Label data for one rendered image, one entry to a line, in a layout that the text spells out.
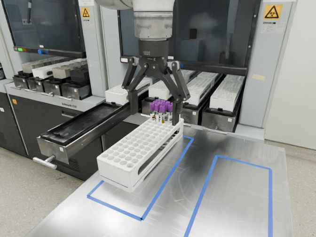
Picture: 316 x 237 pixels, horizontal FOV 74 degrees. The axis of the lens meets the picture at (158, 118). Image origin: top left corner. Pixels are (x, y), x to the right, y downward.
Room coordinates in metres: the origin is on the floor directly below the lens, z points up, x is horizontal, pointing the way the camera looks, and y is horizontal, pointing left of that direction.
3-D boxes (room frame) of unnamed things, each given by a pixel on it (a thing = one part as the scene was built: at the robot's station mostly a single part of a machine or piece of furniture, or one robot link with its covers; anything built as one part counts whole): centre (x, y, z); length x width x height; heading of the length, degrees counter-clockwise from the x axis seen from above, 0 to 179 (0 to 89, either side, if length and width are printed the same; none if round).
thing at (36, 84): (1.60, 0.65, 0.78); 0.73 x 0.14 x 0.09; 154
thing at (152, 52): (0.54, 0.01, 1.09); 0.08 x 0.07 x 0.09; 60
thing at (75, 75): (1.26, 0.48, 0.85); 0.12 x 0.02 x 0.06; 64
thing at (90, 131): (0.88, 0.22, 0.78); 0.73 x 0.14 x 0.09; 154
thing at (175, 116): (0.51, -0.05, 0.95); 0.03 x 0.01 x 0.07; 150
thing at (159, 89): (1.10, -0.06, 0.83); 0.30 x 0.10 x 0.06; 154
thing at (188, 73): (1.38, -0.20, 0.83); 0.30 x 0.10 x 0.06; 154
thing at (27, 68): (1.46, 0.89, 0.85); 0.12 x 0.02 x 0.06; 64
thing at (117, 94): (1.04, 0.14, 0.83); 0.30 x 0.10 x 0.06; 154
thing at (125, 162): (0.51, 0.03, 0.85); 0.30 x 0.10 x 0.06; 150
